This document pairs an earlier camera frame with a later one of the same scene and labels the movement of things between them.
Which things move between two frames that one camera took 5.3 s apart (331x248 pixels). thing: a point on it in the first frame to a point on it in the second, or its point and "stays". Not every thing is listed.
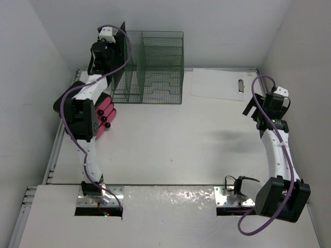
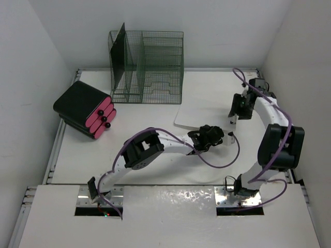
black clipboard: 121,45 stays
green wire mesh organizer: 154,73 stays
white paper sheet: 221,84 to 210,107
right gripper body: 256,113 to 240,107
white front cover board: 153,216 stays
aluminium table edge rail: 77,75 stays
